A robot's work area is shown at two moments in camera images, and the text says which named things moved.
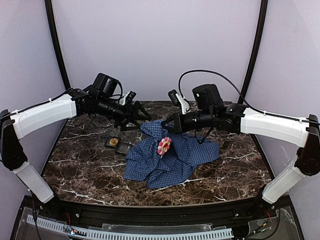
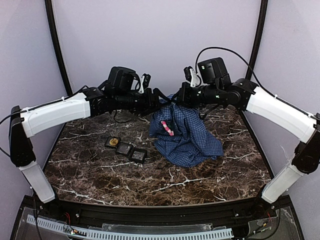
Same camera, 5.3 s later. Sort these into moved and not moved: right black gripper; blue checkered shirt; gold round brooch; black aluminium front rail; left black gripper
Moved: left black gripper; right black gripper; blue checkered shirt
Not moved: black aluminium front rail; gold round brooch
